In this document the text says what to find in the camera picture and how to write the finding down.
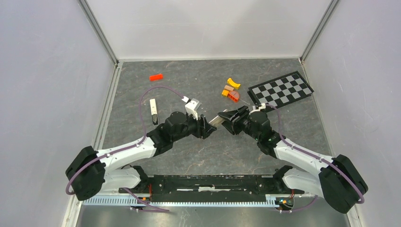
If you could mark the black white checkerboard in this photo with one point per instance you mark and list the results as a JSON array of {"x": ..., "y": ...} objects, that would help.
[{"x": 280, "y": 91}]

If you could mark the grey slotted cable duct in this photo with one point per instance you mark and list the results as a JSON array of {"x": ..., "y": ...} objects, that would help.
[{"x": 128, "y": 200}]

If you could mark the white and black stick remote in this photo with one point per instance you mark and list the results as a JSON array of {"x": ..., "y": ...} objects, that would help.
[{"x": 154, "y": 113}]

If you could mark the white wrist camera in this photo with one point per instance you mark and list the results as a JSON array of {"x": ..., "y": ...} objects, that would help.
[
  {"x": 258, "y": 108},
  {"x": 191, "y": 106}
]

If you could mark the orange semicircle block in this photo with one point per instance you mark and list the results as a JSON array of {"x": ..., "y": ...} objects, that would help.
[{"x": 234, "y": 96}]

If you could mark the tan small block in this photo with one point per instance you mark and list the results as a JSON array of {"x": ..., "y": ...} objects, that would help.
[{"x": 229, "y": 88}]

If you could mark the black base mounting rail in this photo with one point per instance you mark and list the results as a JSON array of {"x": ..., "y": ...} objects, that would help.
[{"x": 211, "y": 188}]

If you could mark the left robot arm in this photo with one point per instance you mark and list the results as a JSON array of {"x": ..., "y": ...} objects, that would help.
[{"x": 93, "y": 171}]

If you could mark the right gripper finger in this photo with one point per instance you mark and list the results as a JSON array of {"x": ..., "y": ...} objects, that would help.
[
  {"x": 231, "y": 127},
  {"x": 234, "y": 115}
]

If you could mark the yellow small block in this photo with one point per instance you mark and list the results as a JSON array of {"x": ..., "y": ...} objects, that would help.
[{"x": 225, "y": 93}]

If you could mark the red rectangular block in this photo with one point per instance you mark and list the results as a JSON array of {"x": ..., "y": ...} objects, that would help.
[{"x": 156, "y": 77}]

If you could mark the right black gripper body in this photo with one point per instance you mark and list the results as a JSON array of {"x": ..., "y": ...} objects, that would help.
[{"x": 241, "y": 124}]

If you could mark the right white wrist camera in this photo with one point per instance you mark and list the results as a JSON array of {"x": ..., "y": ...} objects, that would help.
[{"x": 258, "y": 108}]

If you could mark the aluminium frame post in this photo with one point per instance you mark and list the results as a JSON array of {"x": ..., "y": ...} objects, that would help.
[
  {"x": 97, "y": 29},
  {"x": 320, "y": 27}
]

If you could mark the beige remote control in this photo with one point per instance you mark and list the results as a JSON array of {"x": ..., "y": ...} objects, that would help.
[{"x": 216, "y": 121}]

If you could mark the left aluminium frame post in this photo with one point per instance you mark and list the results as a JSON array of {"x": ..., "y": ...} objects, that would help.
[{"x": 97, "y": 29}]

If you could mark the yellow curved block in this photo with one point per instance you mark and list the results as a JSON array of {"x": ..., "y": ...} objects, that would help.
[{"x": 233, "y": 84}]

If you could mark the right aluminium frame post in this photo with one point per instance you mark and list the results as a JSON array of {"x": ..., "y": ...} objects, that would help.
[{"x": 320, "y": 27}]

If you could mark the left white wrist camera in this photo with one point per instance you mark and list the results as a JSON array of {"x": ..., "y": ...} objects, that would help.
[{"x": 191, "y": 106}]

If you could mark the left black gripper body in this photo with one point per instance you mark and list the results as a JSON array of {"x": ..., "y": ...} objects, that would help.
[{"x": 197, "y": 130}]

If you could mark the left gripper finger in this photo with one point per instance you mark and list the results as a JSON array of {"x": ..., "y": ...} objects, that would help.
[
  {"x": 204, "y": 122},
  {"x": 208, "y": 130}
]

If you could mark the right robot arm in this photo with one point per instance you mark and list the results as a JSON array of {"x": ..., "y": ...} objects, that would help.
[{"x": 334, "y": 179}]

